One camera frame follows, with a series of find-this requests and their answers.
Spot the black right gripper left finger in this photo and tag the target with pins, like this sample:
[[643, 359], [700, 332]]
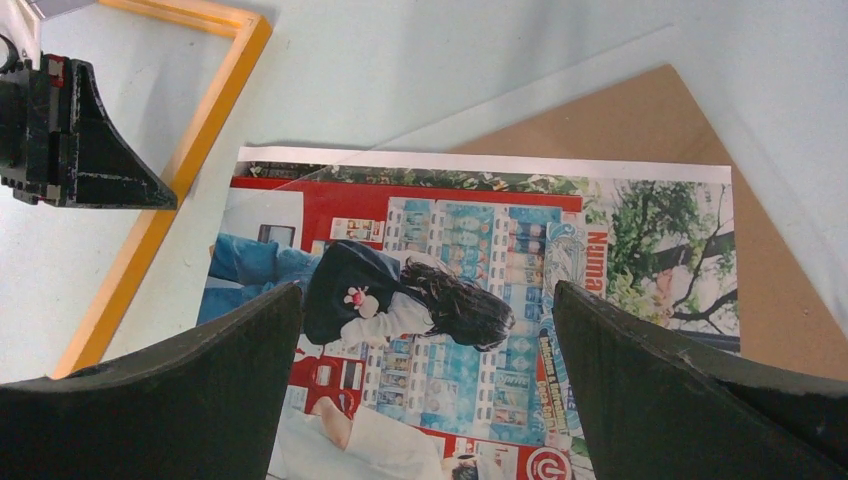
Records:
[[203, 404]]

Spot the colourful printed photo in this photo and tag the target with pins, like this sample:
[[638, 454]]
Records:
[[428, 348]]

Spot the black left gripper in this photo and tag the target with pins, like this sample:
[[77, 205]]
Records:
[[87, 164]]

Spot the orange wooden picture frame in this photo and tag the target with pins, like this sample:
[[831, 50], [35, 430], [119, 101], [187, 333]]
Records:
[[249, 33]]

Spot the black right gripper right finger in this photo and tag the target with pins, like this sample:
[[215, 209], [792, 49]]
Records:
[[655, 404]]

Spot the clear acrylic sheet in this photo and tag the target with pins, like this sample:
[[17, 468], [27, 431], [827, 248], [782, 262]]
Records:
[[823, 262]]

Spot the brown cardboard backing board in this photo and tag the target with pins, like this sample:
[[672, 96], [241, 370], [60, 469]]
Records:
[[652, 116]]

